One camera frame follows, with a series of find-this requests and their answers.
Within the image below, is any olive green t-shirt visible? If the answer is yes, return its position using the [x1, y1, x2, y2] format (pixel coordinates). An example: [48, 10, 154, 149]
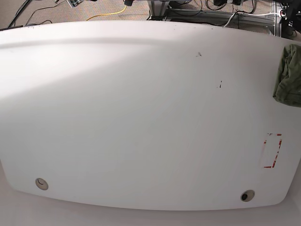
[273, 44, 301, 107]

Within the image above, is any red tape rectangle marking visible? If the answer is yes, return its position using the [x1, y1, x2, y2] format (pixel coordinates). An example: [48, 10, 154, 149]
[260, 133, 282, 169]

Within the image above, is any yellow cable on floor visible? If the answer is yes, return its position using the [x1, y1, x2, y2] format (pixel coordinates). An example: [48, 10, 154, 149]
[86, 3, 129, 21]

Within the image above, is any right table cable grommet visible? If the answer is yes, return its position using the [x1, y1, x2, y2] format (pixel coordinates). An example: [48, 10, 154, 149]
[240, 190, 255, 202]

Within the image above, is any table cable grommet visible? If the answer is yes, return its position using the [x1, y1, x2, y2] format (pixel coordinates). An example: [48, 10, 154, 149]
[240, 190, 255, 202]
[35, 178, 48, 191]

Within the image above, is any left table cable grommet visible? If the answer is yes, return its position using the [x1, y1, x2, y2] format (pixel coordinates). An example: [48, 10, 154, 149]
[35, 178, 48, 191]

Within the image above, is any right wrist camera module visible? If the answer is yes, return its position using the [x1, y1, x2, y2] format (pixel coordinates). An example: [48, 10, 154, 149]
[66, 0, 85, 8]

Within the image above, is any metal frame rack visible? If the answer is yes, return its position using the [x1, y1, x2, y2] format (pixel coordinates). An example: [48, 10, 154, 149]
[147, 0, 282, 37]

